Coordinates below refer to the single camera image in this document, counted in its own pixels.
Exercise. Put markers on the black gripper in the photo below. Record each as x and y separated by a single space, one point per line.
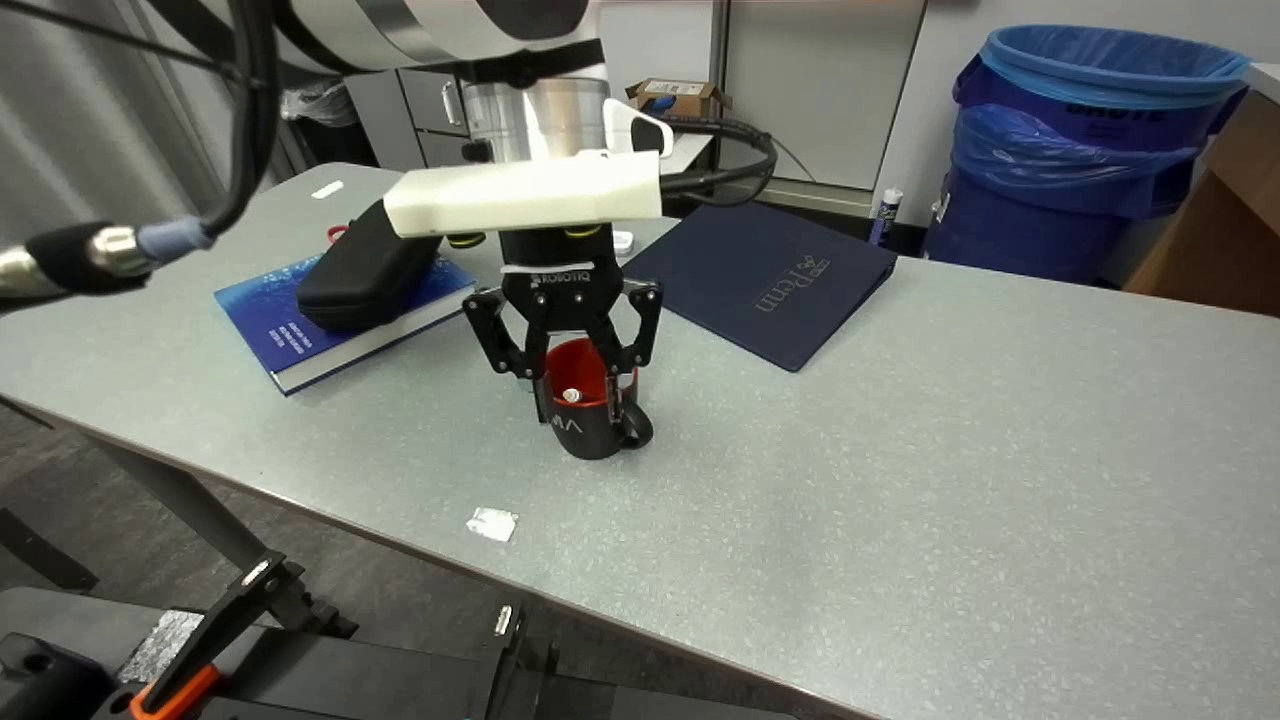
562 287

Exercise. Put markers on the black mug red inside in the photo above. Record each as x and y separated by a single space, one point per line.
593 432

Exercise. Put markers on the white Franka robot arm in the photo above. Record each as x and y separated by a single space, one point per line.
401 24

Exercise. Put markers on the navy blue folder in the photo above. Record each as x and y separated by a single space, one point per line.
763 273

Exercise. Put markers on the white paper label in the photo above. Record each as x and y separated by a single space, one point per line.
495 524

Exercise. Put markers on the white low table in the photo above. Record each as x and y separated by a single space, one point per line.
690 149

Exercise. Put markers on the small red object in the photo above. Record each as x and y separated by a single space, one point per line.
336 235

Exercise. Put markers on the open cardboard box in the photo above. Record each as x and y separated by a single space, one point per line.
683 99

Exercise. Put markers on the white tape strip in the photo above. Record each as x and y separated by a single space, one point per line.
331 189

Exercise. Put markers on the small silver knob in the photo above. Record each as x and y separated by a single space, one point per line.
506 621

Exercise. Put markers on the blue hardcover book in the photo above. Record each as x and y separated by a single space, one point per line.
264 333

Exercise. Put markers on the bin with clear bag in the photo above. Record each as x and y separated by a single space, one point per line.
323 125

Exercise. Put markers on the small clear bottle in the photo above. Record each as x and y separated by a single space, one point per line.
884 214

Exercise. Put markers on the black equipment base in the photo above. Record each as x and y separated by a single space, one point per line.
373 680

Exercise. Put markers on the blue plastic trash bin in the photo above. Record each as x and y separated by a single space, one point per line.
1014 243

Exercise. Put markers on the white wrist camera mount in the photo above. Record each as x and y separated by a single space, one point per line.
520 197

